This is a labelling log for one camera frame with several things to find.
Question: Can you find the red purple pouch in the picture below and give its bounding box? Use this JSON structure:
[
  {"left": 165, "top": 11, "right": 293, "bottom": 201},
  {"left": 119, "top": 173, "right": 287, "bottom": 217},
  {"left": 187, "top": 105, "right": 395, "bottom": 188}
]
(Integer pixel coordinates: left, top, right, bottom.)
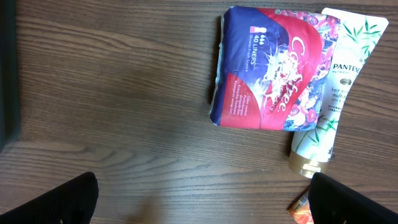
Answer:
[{"left": 210, "top": 6, "right": 341, "bottom": 131}]

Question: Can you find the small orange juice carton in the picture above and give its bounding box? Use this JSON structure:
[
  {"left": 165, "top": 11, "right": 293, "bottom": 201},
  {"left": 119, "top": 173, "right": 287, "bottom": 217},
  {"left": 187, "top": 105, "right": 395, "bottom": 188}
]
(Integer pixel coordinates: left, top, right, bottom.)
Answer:
[{"left": 287, "top": 186, "right": 314, "bottom": 224}]

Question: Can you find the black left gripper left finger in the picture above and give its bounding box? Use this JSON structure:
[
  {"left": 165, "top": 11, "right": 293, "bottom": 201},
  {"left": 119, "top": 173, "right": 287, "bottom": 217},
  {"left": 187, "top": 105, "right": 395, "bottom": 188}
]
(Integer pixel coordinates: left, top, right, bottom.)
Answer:
[{"left": 1, "top": 172, "right": 99, "bottom": 224}]

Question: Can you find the grey plastic basket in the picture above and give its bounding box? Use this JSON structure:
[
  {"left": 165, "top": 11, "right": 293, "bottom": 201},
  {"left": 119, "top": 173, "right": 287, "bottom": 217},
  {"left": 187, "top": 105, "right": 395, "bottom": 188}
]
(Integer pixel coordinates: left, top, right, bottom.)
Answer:
[{"left": 1, "top": 0, "right": 21, "bottom": 148}]

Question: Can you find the white tube gold cap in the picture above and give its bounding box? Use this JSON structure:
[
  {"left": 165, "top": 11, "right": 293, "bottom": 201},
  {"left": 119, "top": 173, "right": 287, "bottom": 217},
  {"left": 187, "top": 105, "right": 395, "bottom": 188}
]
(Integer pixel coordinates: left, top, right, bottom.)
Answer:
[{"left": 289, "top": 7, "right": 389, "bottom": 179}]

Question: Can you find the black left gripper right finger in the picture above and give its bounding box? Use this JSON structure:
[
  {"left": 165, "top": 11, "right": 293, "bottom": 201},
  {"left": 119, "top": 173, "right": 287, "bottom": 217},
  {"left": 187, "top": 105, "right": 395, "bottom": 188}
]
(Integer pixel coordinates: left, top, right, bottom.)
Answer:
[{"left": 308, "top": 172, "right": 397, "bottom": 224}]

